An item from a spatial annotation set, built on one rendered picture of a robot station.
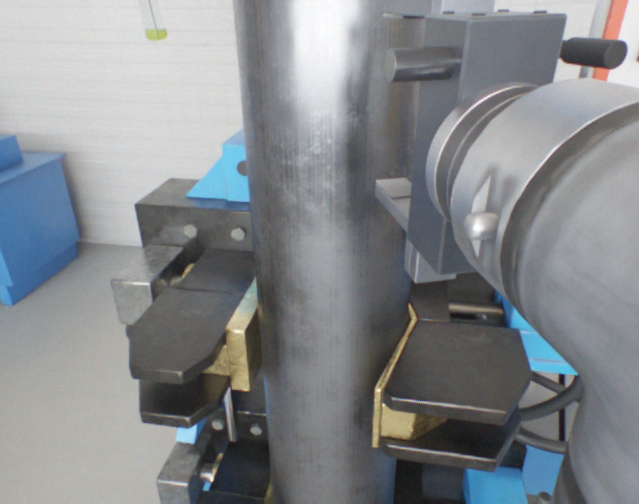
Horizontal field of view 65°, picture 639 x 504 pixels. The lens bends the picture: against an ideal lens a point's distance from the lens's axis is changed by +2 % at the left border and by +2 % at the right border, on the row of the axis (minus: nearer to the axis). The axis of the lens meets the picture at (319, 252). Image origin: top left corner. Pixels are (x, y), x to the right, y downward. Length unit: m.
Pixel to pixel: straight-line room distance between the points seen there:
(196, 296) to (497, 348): 0.43
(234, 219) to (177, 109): 2.07
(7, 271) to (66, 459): 1.17
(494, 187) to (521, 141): 0.02
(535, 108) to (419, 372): 0.47
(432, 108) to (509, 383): 0.42
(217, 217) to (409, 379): 0.45
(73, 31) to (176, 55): 0.56
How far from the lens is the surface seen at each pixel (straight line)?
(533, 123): 0.19
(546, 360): 0.81
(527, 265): 0.17
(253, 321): 0.71
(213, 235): 0.91
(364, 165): 0.52
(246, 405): 1.15
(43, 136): 3.40
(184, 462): 1.18
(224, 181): 0.91
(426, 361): 0.65
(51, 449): 2.10
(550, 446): 1.03
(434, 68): 0.25
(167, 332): 0.71
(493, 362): 0.66
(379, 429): 0.64
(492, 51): 0.25
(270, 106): 0.52
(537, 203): 0.17
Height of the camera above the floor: 1.40
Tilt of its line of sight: 27 degrees down
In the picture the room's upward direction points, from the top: 1 degrees counter-clockwise
